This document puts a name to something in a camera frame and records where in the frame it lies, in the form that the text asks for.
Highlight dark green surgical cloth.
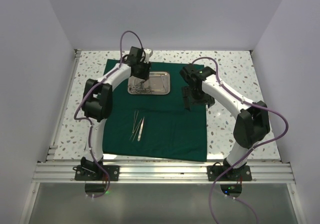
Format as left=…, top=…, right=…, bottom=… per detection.
left=103, top=62, right=207, bottom=162

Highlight wide steel tweezers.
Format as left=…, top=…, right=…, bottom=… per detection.
left=137, top=117, right=145, bottom=141

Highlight thin steel tweezers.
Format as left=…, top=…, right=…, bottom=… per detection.
left=129, top=119, right=142, bottom=141
left=133, top=110, right=139, bottom=131

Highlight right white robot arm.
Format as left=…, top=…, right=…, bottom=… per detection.
left=180, top=64, right=270, bottom=180

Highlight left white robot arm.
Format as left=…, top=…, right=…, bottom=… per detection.
left=73, top=47, right=153, bottom=181

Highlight steel surgical scissors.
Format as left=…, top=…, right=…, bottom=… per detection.
left=127, top=80, right=152, bottom=95

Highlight steel instrument tray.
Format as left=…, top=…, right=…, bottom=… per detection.
left=128, top=71, right=171, bottom=95

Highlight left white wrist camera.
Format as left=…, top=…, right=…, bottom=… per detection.
left=143, top=49, right=154, bottom=61

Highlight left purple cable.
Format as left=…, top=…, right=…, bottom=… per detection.
left=73, top=30, right=145, bottom=198

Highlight purple cable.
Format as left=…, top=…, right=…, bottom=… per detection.
left=191, top=57, right=290, bottom=224
left=73, top=30, right=145, bottom=198

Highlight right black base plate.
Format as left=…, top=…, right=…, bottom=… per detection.
left=206, top=162, right=253, bottom=181

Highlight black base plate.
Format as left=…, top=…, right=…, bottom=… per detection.
left=206, top=162, right=253, bottom=181
left=73, top=165, right=120, bottom=181

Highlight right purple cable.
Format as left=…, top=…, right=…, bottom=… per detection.
left=191, top=57, right=290, bottom=224

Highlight aluminium mounting rail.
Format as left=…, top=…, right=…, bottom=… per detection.
left=31, top=159, right=295, bottom=184

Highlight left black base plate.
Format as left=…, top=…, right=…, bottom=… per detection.
left=73, top=165, right=120, bottom=181

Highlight left side aluminium rail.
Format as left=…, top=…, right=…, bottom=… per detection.
left=44, top=49, right=82, bottom=162

